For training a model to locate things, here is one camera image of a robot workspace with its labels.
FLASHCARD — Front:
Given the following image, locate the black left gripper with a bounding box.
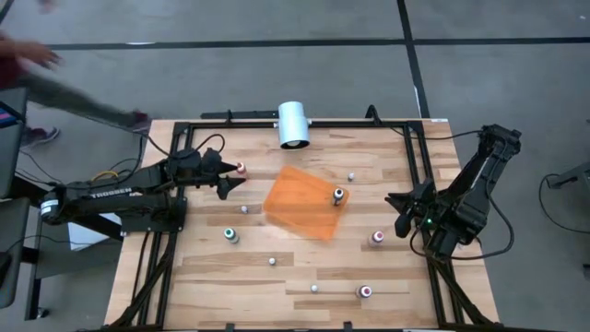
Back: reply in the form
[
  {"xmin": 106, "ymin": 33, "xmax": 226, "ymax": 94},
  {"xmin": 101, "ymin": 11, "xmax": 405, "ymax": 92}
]
[{"xmin": 183, "ymin": 147, "xmax": 248, "ymax": 201}]

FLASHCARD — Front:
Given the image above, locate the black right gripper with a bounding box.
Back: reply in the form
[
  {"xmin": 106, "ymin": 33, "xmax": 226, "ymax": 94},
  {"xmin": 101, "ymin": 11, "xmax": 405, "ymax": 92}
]
[{"xmin": 383, "ymin": 178, "xmax": 439, "ymax": 240}]

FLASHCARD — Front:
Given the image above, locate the black metal bar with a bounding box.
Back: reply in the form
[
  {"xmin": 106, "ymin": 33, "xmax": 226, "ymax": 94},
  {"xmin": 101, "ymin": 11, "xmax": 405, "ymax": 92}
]
[{"xmin": 200, "ymin": 109, "xmax": 280, "ymax": 120}]

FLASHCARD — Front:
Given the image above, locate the orange translucent plastic tray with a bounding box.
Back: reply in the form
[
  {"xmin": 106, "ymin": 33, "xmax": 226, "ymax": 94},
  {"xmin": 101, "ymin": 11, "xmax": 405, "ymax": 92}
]
[{"xmin": 261, "ymin": 164, "xmax": 350, "ymax": 242}]

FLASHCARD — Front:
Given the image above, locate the white paper sheet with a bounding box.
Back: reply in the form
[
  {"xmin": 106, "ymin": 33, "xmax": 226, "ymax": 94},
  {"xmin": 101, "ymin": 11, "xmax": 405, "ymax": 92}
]
[{"xmin": 68, "ymin": 216, "xmax": 124, "ymax": 253}]

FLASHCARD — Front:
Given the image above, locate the grey stand foot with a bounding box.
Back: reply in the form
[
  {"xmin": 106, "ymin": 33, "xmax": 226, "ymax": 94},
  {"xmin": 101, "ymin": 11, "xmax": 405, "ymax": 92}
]
[{"xmin": 547, "ymin": 160, "xmax": 590, "ymax": 190}]

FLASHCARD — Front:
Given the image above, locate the person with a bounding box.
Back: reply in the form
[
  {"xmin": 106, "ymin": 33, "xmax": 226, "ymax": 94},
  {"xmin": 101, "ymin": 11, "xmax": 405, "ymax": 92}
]
[{"xmin": 0, "ymin": 0, "xmax": 153, "ymax": 149}]

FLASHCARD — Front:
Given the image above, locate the grey monitor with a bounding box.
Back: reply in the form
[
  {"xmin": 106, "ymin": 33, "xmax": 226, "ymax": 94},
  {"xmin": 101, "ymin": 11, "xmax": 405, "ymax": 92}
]
[{"xmin": 0, "ymin": 87, "xmax": 30, "ymax": 199}]

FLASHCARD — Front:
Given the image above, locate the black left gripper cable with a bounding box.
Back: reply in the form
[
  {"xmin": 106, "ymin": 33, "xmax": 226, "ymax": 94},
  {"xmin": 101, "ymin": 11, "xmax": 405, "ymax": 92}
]
[{"xmin": 193, "ymin": 132, "xmax": 227, "ymax": 156}]

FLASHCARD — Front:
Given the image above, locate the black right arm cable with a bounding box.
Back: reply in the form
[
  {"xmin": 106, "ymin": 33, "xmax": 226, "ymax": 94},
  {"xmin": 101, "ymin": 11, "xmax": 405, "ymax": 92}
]
[{"xmin": 375, "ymin": 110, "xmax": 485, "ymax": 142}]

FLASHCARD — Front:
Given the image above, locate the black cable clamp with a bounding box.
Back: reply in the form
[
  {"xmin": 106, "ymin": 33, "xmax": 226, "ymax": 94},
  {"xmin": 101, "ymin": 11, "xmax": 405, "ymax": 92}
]
[{"xmin": 365, "ymin": 104, "xmax": 384, "ymax": 126}]

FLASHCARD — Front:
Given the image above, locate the black aluminium table frame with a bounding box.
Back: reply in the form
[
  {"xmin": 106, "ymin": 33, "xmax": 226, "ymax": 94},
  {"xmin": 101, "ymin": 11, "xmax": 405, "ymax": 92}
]
[{"xmin": 103, "ymin": 118, "xmax": 502, "ymax": 332}]

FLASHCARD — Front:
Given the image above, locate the black and yellow cable bundle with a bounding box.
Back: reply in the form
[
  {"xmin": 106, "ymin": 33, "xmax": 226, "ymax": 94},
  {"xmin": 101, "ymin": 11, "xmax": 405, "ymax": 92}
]
[{"xmin": 89, "ymin": 156, "xmax": 144, "ymax": 185}]

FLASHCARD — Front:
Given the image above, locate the black floor cable loop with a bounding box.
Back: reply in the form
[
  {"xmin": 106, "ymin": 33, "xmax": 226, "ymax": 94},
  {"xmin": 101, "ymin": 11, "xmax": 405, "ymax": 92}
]
[{"xmin": 537, "ymin": 172, "xmax": 590, "ymax": 235}]

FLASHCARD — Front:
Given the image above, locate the black stand frame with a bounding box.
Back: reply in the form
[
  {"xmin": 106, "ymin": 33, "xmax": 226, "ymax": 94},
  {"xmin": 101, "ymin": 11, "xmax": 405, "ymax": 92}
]
[{"xmin": 8, "ymin": 174, "xmax": 125, "ymax": 322}]

